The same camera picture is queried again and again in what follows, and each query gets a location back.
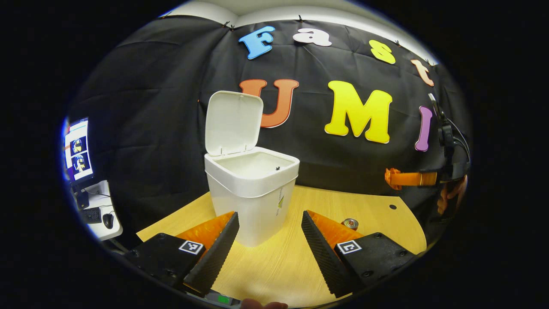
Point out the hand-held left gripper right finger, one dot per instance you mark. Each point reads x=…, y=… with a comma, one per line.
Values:
x=321, y=257

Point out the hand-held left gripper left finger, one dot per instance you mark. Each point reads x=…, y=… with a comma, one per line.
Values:
x=216, y=257

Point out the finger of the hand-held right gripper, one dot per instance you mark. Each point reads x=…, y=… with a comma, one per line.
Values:
x=418, y=178

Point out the orange paper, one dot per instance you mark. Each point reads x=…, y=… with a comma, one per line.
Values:
x=392, y=178

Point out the red pop can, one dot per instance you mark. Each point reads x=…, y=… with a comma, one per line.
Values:
x=350, y=223

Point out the white desktop garbage bin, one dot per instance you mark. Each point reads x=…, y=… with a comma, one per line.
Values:
x=253, y=206

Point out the white side desk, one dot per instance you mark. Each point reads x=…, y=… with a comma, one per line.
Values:
x=112, y=231

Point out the black computer mouse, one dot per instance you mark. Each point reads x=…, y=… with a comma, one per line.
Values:
x=108, y=220

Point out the black keyboard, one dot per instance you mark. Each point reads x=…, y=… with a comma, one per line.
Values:
x=91, y=215

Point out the black monitor stand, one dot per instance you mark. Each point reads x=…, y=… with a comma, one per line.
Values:
x=81, y=199

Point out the black backdrop cloth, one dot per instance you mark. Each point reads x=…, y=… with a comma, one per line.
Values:
x=150, y=107

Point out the computer monitor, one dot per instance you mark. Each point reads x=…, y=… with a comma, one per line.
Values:
x=77, y=150

